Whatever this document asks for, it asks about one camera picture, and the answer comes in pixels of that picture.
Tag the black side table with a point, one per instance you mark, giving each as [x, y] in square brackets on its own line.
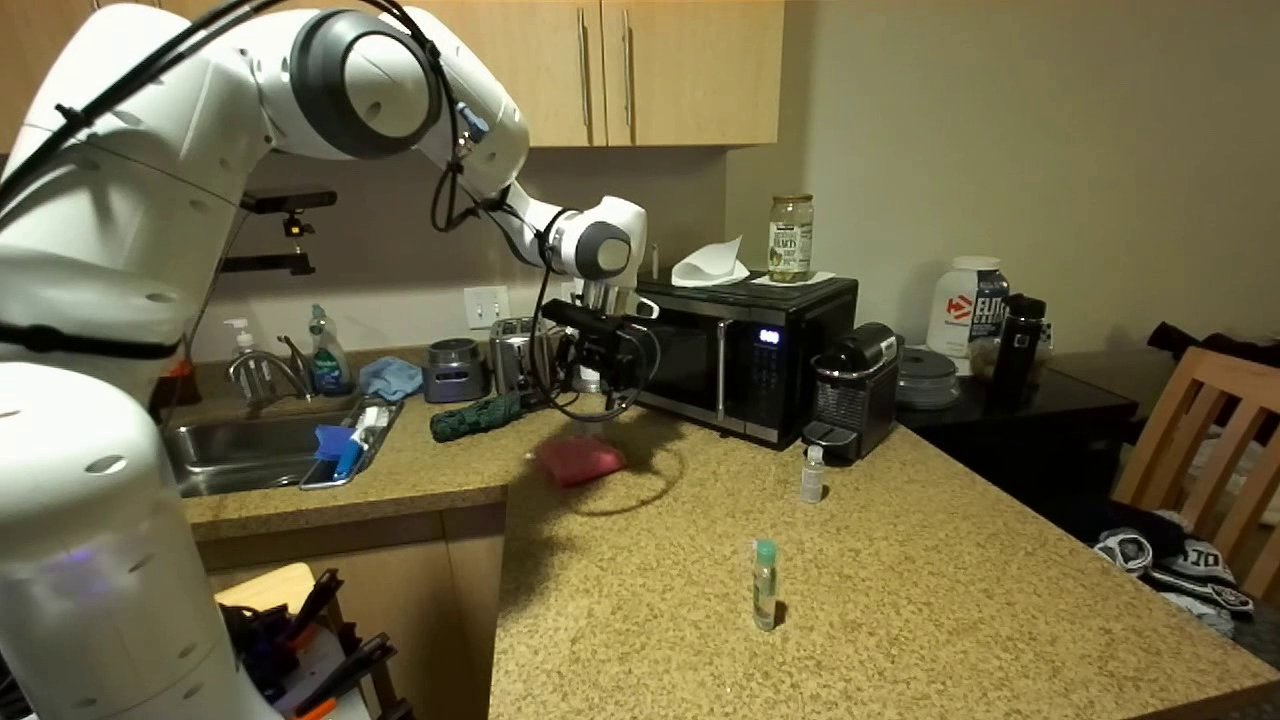
[1040, 427]

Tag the white wall outlet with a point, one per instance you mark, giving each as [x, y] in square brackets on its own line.
[485, 305]

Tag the green dish soap bottle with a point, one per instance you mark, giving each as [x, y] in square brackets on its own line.
[325, 362]

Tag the pink towel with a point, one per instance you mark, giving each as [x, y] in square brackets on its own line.
[583, 461]

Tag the dark round lid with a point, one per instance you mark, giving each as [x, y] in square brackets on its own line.
[924, 382]

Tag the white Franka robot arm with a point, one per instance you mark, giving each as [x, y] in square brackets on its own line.
[122, 265]

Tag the wooden slatted chair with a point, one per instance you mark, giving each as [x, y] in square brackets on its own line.
[1202, 403]

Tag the silver toaster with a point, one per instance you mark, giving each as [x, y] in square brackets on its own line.
[514, 358]

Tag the wooden base cabinet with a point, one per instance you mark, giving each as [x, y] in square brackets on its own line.
[440, 612]

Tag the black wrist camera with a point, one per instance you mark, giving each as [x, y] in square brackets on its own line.
[561, 320]

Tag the black coffee maker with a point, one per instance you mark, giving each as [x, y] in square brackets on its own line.
[852, 386]

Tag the blue cloth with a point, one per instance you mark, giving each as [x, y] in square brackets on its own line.
[389, 382]

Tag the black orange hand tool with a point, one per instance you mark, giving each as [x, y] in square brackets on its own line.
[307, 654]

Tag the black microwave oven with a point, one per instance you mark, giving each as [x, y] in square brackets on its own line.
[761, 347]

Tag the green hand sanitizer bottle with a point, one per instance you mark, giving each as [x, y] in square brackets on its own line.
[764, 586]

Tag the wooden upper cabinets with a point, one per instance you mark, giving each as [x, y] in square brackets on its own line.
[695, 64]

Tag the black cloth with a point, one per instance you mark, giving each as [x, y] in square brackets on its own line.
[1215, 347]

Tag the white jug red label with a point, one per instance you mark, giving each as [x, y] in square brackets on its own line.
[948, 315]

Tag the black water bottle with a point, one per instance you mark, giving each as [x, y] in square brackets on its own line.
[1021, 347]

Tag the black round pot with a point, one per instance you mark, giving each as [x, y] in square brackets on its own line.
[452, 374]

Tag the blue dish soap bottle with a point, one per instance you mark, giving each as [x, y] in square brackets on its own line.
[344, 455]

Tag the black white patterned item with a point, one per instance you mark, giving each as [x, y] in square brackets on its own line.
[1174, 563]

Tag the small clear bottle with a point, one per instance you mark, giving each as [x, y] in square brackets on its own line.
[814, 476]

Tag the metal faucet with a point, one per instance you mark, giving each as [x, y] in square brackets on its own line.
[272, 374]

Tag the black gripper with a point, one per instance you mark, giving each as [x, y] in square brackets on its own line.
[617, 333]

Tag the white soap pump bottle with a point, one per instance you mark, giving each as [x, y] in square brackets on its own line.
[241, 351]

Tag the clear plastic bottle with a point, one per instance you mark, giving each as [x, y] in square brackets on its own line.
[991, 320]

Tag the stainless steel sink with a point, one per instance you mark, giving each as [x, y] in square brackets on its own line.
[241, 455]

